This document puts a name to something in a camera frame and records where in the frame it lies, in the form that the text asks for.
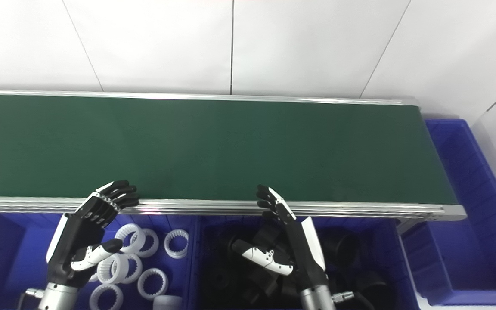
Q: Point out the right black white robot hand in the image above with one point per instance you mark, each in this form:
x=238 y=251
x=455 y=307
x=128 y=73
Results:
x=304 y=254

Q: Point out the green conveyor belt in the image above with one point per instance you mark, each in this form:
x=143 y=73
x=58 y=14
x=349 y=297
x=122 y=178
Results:
x=230 y=146
x=230 y=207

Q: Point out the white plastic cylinder part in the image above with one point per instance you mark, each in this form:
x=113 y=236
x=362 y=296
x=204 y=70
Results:
x=167 y=303

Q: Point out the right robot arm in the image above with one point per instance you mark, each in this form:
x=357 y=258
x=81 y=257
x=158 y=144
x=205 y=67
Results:
x=317 y=299

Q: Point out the blue plastic bin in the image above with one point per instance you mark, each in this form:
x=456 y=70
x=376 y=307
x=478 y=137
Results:
x=7 y=258
x=388 y=243
x=467 y=215

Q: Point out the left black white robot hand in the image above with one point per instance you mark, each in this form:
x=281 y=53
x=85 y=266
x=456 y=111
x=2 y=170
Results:
x=73 y=241

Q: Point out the black cylindrical plastic part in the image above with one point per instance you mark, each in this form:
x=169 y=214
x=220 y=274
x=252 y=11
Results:
x=265 y=287
x=342 y=247
x=375 y=292
x=220 y=279
x=269 y=234

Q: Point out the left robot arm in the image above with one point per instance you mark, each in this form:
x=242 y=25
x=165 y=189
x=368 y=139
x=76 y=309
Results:
x=58 y=298

